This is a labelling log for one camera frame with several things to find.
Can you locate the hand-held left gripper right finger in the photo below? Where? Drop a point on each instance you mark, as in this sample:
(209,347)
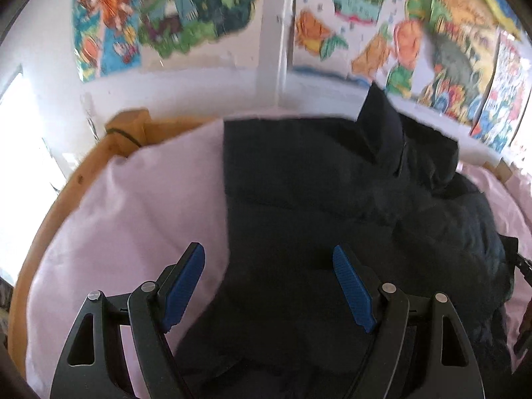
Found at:
(353,291)

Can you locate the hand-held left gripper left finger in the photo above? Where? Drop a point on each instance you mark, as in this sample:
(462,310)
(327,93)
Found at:
(183,286)

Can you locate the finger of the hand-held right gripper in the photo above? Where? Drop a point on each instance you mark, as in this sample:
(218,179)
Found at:
(525,268)

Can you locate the black padded jacket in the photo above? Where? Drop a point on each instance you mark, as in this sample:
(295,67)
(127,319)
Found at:
(291,195)

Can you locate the pink duvet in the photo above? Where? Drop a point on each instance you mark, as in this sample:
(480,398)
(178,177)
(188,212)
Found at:
(124,224)

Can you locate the city collage drawing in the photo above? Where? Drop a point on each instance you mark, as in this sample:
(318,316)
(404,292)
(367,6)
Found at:
(503,99)

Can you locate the window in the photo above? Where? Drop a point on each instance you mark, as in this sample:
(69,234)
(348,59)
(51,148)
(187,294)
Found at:
(25,166)

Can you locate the field landscape drawing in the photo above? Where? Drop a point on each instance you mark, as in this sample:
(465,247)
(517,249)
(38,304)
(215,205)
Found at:
(457,58)

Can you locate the turtles and boat drawing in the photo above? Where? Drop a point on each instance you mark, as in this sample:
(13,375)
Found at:
(365,58)

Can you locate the blond child green drawing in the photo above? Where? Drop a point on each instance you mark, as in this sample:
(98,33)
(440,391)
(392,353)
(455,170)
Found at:
(199,4)

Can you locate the swimming orange-haired girl drawing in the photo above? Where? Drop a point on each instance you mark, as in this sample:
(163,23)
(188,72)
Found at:
(112,4)

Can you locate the wooden bed frame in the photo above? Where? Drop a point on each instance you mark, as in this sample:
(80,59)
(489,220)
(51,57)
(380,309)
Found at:
(124,133)

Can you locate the white wall pipe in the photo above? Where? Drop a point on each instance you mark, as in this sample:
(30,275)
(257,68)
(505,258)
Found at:
(276,50)

